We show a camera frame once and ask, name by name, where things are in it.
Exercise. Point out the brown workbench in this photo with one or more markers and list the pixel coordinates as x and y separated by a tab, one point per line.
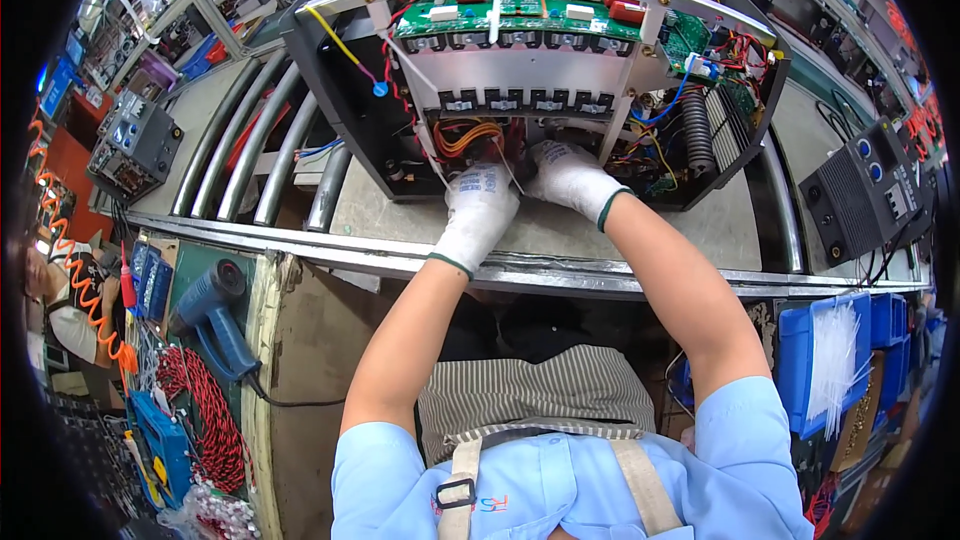
315	345

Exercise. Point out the person's right hand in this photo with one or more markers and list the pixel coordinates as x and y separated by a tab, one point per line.
574	180

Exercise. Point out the steel roller conveyor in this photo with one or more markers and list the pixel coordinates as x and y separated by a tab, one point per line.
240	157

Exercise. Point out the black closed machine unit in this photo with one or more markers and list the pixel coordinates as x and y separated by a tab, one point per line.
855	195

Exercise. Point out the bag of white connectors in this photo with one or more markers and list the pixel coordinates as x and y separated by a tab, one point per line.
217	514

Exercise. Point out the person's left fingers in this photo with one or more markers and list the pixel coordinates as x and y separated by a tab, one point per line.
484	176

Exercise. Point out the large green circuit board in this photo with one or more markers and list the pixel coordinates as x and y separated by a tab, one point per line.
480	15

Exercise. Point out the blue bin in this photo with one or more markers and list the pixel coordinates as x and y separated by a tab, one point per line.
795	360

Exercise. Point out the metal shelf rack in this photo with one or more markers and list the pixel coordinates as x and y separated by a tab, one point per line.
172	7

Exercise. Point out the red cabinet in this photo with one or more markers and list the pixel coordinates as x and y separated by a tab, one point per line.
75	157

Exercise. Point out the blue tool tray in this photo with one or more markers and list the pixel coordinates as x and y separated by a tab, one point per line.
169	450

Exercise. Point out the stack of small blue bins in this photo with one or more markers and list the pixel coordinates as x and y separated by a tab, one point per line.
891	345

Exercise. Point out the person's left hand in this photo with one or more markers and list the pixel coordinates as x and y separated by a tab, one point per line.
476	217

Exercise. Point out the workbench with equipment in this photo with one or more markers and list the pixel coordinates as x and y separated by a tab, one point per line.
825	7

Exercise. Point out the aluminium heat sink plate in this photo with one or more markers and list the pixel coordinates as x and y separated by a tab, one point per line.
525	71

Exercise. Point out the cardboard box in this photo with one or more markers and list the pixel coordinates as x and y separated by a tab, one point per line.
862	420

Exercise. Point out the person's body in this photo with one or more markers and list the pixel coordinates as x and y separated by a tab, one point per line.
570	487

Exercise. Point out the blue heat gun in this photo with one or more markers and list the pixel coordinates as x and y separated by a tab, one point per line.
214	322

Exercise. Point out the grey closed machine unit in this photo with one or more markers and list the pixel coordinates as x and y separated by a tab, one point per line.
139	142

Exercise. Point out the small green circuit board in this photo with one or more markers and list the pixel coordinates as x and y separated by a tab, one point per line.
686	34

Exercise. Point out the black grid mat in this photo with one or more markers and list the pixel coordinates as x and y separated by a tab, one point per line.
86	457

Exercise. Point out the white plastic post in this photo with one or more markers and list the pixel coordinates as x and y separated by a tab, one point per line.
495	11

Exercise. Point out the person's right fingers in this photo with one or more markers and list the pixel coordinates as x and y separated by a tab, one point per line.
559	154

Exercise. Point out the blue parts boxes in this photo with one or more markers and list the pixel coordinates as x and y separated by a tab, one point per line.
154	281

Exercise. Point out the black ribbed coil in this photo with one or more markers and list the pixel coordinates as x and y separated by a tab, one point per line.
697	131

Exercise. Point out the open black machine chassis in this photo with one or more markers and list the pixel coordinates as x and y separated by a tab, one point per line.
345	112

